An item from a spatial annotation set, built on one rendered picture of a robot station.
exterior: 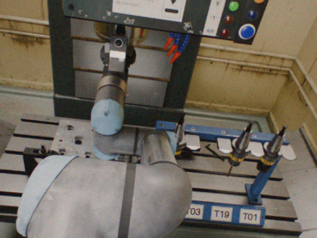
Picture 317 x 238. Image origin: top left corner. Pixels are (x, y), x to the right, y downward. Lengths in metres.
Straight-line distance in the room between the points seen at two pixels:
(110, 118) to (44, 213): 0.35
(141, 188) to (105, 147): 0.41
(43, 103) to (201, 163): 1.15
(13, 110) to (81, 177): 1.74
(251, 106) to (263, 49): 0.43
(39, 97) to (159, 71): 0.94
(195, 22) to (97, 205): 0.48
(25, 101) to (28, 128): 0.68
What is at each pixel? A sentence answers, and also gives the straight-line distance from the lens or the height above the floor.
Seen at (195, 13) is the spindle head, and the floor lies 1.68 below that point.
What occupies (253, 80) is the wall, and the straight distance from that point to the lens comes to 2.18.
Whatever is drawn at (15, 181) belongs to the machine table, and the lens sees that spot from 1.38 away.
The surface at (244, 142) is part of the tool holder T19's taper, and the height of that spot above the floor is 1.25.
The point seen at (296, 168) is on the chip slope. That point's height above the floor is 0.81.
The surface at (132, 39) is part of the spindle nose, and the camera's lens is 0.95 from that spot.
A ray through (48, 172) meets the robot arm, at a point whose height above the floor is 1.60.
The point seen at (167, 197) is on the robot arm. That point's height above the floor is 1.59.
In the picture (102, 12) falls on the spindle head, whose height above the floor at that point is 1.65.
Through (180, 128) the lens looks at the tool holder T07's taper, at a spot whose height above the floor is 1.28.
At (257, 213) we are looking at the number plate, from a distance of 1.34.
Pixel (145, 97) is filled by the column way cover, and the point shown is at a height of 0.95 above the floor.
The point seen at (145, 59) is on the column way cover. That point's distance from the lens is 1.55.
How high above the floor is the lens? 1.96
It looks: 40 degrees down
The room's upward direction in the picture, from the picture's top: 11 degrees clockwise
